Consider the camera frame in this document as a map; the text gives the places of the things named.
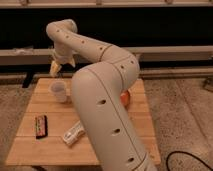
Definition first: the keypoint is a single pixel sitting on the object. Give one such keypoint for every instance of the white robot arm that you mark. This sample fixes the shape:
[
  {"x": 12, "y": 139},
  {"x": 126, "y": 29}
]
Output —
[{"x": 95, "y": 94}]

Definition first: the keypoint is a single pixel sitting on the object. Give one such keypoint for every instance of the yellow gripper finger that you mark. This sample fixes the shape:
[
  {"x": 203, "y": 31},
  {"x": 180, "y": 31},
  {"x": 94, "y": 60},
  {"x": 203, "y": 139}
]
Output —
[
  {"x": 55, "y": 68},
  {"x": 72, "y": 62}
]

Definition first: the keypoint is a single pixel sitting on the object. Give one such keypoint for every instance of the black red candy bar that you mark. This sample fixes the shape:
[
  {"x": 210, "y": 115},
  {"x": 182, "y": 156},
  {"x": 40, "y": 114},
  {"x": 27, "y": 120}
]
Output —
[{"x": 41, "y": 126}]

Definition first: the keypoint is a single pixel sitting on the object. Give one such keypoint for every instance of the wooden low table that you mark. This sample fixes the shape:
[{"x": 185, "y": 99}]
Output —
[{"x": 26, "y": 150}]

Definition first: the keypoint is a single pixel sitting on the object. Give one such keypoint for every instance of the orange ceramic bowl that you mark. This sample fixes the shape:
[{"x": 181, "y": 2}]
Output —
[{"x": 125, "y": 98}]

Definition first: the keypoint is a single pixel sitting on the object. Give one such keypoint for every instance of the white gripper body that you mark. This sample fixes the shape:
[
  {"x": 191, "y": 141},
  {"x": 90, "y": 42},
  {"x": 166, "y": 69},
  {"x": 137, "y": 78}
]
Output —
[{"x": 62, "y": 54}]

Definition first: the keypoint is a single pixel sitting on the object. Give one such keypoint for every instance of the white tube package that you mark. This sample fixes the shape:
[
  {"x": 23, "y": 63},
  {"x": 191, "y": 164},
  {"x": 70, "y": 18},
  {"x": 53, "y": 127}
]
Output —
[{"x": 73, "y": 134}]

